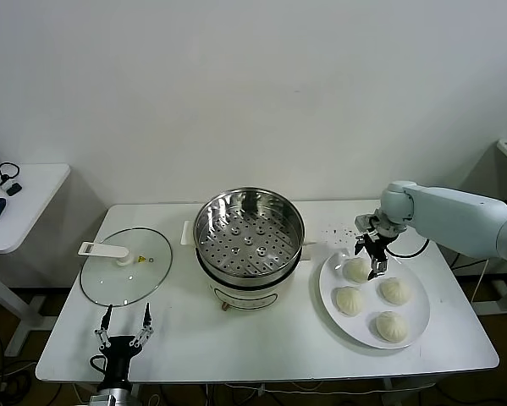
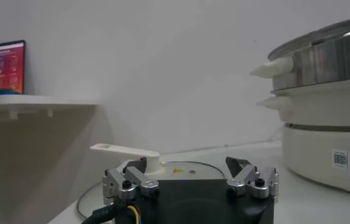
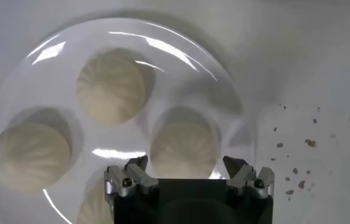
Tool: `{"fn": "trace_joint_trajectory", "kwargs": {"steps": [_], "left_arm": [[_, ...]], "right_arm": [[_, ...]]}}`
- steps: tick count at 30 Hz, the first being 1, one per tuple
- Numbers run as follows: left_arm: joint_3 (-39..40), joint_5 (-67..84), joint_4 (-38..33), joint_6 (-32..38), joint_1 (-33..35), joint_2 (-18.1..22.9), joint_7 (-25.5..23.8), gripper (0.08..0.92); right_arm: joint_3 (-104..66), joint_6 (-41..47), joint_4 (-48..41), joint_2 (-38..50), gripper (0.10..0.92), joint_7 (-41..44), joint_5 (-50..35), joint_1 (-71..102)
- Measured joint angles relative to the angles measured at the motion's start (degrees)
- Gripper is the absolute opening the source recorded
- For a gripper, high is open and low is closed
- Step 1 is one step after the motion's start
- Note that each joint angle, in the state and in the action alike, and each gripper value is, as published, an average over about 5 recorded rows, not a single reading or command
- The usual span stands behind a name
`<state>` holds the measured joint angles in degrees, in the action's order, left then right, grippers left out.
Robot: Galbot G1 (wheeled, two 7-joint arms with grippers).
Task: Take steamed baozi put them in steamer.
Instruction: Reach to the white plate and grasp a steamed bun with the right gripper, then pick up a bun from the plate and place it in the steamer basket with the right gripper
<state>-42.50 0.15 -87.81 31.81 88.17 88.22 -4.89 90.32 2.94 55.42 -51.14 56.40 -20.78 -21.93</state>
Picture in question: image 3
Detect white round plate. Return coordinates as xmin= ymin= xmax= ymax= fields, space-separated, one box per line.
xmin=0 ymin=16 xmax=256 ymax=224

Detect white steamed baozi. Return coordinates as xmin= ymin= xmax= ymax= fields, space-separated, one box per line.
xmin=76 ymin=182 xmax=114 ymax=224
xmin=0 ymin=123 xmax=72 ymax=194
xmin=149 ymin=121 xmax=221 ymax=180
xmin=76 ymin=50 xmax=147 ymax=125

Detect dark crumbs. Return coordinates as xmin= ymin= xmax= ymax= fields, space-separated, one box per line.
xmin=268 ymin=103 xmax=337 ymax=201

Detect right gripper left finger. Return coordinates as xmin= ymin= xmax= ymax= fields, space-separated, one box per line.
xmin=103 ymin=155 xmax=160 ymax=198

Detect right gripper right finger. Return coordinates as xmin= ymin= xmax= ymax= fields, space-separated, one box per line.
xmin=222 ymin=155 xmax=275 ymax=200

